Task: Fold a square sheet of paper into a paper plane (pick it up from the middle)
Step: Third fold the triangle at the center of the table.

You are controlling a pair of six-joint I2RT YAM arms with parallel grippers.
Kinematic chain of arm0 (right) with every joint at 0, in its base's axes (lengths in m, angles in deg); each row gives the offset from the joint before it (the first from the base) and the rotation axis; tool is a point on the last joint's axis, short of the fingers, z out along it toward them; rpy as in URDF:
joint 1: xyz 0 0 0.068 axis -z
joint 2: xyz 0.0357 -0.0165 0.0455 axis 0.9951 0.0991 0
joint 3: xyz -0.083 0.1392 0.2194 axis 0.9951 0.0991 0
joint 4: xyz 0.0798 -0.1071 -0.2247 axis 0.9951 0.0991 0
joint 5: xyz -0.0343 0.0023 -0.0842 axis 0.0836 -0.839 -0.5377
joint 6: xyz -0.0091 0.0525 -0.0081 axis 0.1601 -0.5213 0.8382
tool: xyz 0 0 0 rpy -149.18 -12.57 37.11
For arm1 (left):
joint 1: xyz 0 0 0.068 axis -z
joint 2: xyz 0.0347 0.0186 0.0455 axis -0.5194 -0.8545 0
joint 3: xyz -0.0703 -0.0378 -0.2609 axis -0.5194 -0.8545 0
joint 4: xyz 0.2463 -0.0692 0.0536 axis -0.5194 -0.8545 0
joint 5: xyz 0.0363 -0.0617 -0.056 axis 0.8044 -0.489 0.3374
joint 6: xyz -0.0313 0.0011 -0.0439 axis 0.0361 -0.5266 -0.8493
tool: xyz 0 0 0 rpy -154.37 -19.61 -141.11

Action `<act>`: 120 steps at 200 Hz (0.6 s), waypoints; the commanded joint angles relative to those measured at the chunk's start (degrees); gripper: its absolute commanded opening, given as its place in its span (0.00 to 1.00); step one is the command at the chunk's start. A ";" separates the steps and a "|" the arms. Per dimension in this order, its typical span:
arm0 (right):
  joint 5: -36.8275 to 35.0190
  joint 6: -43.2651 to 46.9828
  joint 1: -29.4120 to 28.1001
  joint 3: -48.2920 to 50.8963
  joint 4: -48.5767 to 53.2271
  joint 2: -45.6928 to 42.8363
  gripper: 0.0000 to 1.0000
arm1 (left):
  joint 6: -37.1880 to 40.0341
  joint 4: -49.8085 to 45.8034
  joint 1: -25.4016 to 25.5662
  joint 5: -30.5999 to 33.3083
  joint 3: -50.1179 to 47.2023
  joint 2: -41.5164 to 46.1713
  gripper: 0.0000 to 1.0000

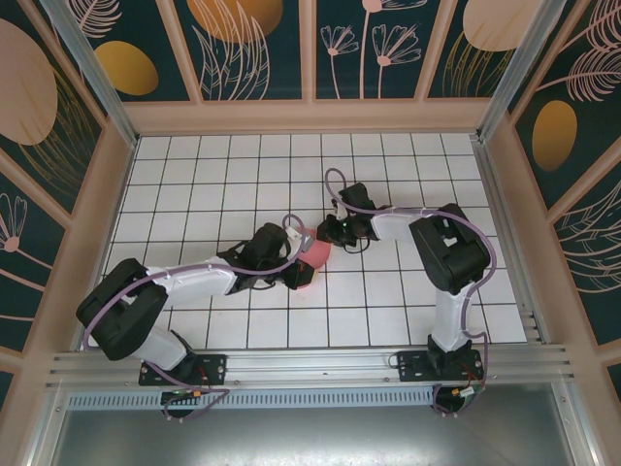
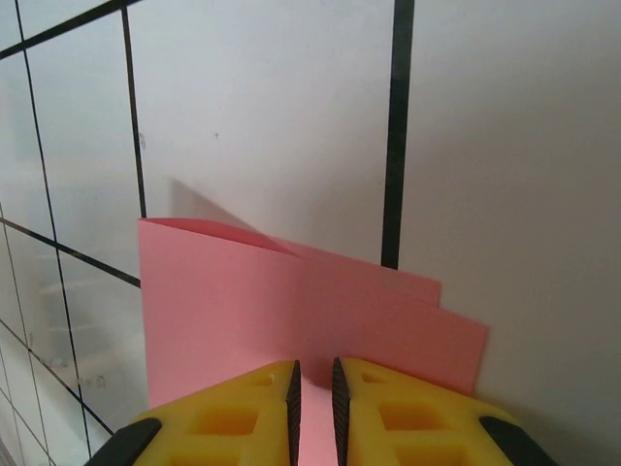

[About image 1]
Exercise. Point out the grey metal sheet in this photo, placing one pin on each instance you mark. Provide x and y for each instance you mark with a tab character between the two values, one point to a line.
310	437

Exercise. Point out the pink cloth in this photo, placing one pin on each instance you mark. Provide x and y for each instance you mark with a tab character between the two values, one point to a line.
320	252

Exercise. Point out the small controller board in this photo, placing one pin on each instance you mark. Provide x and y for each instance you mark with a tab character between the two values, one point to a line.
468	392
186	394

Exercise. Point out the aluminium mounting rail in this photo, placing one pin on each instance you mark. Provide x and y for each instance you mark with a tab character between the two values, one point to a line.
310	366

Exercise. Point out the aluminium frame post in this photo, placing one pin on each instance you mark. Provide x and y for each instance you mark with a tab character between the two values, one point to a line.
96	82
516	73

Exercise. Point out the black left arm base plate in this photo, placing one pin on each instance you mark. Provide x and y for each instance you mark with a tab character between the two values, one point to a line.
213	366

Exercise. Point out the aluminium side rail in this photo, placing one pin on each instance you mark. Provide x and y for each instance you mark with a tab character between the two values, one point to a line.
495	194

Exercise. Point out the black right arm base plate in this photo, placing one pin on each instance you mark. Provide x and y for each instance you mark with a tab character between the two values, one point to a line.
412	369

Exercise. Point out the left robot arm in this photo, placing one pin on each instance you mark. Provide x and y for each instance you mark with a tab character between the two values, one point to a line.
121	310

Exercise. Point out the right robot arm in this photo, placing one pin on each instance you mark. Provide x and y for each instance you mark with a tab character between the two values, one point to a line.
451	252

